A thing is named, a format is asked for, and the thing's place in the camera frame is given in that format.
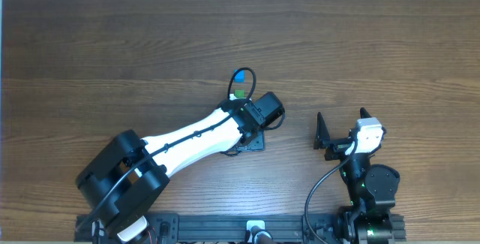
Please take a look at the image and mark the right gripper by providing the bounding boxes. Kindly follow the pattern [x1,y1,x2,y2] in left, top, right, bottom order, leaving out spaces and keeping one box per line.
[313,107,372,161]

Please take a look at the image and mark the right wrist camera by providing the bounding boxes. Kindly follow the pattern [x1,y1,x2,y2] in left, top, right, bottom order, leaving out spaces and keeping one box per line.
[350,117,386,155]

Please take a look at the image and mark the mounting rail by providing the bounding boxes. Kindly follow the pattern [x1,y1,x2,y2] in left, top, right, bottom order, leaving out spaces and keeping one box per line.
[73,212,407,244]

